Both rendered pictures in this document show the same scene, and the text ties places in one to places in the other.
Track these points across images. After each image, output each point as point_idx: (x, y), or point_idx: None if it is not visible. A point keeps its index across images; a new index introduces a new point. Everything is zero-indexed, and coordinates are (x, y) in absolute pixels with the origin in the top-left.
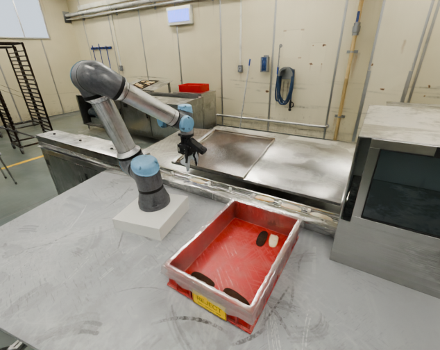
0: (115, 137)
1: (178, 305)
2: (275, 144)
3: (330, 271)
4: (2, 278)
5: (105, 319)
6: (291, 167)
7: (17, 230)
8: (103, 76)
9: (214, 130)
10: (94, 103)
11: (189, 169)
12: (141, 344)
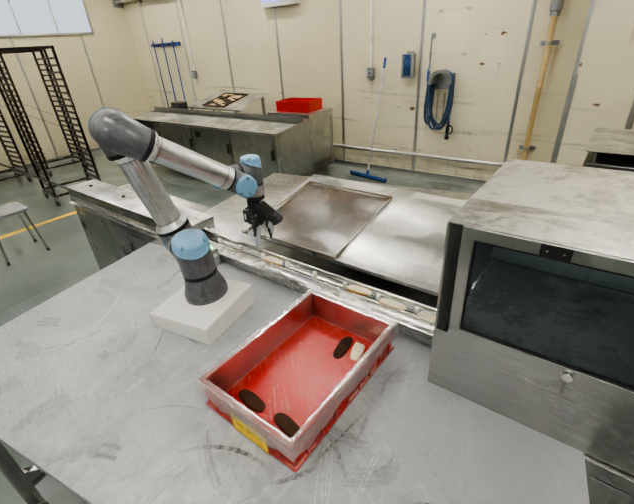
0: (151, 206)
1: (215, 431)
2: (390, 206)
3: (423, 397)
4: (13, 385)
5: (126, 442)
6: (405, 243)
7: (34, 323)
8: (124, 134)
9: (307, 182)
10: (120, 163)
11: (267, 241)
12: (163, 475)
